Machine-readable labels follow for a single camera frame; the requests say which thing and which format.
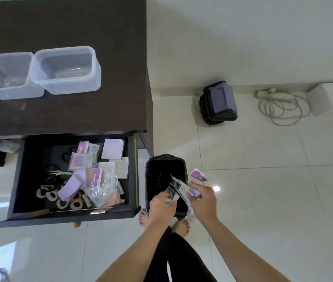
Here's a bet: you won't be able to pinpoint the clear plastic container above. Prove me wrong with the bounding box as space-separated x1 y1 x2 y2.
31 46 102 95
0 52 44 101

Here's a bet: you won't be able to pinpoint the dark brown desk drawer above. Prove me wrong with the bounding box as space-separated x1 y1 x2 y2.
0 131 142 229

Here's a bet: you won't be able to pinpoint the white power strip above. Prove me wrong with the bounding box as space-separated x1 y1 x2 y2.
256 88 295 105

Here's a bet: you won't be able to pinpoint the person's right foot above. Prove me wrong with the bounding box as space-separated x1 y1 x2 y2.
171 218 191 237

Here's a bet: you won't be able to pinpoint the person's right leg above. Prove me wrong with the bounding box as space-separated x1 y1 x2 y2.
166 232 214 282

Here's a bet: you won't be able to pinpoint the white plastic bag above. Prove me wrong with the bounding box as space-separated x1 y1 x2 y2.
0 139 22 154

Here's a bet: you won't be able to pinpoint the person's right forearm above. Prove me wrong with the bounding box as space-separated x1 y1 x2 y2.
197 217 292 282

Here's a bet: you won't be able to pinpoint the person's left leg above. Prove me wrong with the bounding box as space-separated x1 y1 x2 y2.
142 226 173 282

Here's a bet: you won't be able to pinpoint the person's leg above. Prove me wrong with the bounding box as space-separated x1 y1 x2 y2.
166 232 214 282
142 226 173 282

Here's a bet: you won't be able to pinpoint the white power strip cable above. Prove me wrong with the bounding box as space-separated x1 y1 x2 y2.
258 94 311 127

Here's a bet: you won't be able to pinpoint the person's left hand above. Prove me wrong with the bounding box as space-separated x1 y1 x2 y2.
148 191 179 225

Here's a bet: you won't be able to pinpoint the dark brown desk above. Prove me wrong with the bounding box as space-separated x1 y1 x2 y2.
0 0 155 158

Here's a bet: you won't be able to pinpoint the person's right hand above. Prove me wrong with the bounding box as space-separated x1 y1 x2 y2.
188 185 221 225

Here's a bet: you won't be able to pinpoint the pile of purple white packets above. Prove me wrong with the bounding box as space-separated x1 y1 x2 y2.
58 140 130 209

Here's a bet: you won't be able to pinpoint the white square paper sachet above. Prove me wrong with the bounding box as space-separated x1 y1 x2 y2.
101 138 125 160

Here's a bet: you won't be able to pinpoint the person's foot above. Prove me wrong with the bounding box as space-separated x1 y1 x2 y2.
138 210 151 228
171 218 191 237

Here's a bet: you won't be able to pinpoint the person's left forearm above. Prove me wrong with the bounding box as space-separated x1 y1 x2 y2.
95 217 173 282

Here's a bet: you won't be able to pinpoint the white box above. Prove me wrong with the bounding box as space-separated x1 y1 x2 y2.
307 83 332 117

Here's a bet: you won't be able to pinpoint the black scissors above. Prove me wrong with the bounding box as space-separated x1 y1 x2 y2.
40 164 73 188

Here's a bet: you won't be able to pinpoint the purple and white packet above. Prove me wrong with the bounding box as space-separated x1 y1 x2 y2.
187 168 206 200

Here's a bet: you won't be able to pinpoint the black waste bin with bag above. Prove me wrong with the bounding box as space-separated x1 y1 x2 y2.
145 154 195 221

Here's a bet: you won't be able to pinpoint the clear packet with dark contents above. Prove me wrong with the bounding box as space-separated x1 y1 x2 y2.
165 174 191 209

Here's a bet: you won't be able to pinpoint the person's left foot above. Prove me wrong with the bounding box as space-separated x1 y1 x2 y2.
138 210 151 228

